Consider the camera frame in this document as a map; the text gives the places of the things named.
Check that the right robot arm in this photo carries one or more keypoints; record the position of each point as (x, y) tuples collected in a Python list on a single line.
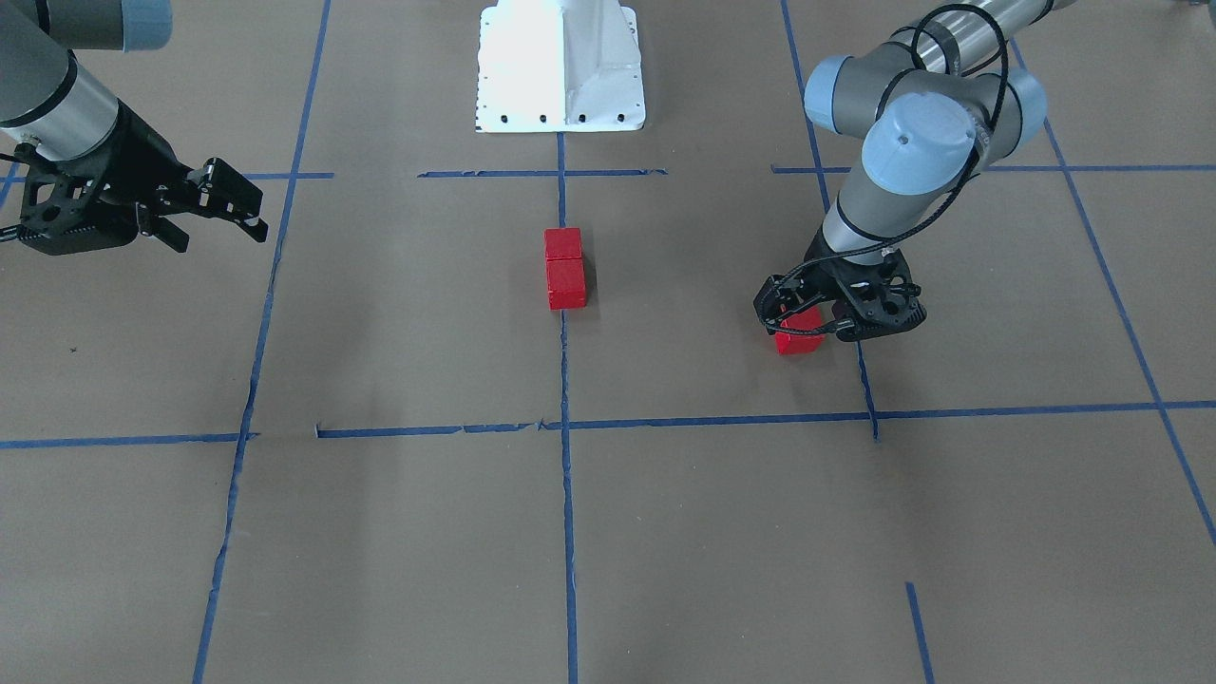
[(48, 97)]

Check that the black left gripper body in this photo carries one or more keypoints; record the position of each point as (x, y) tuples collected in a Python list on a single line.
[(825, 267)]

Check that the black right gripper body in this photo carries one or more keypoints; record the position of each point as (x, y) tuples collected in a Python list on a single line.
[(144, 155)]

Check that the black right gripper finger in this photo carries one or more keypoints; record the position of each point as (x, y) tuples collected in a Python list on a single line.
[(226, 194), (164, 231)]

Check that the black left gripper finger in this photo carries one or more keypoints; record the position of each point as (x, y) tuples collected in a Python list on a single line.
[(784, 296)]

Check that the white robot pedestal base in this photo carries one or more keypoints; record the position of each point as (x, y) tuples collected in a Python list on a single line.
[(556, 66)]

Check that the red block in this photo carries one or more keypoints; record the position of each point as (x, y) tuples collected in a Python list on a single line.
[(792, 344), (561, 244)]

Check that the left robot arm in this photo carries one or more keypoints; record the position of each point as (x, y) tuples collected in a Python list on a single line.
[(934, 106)]

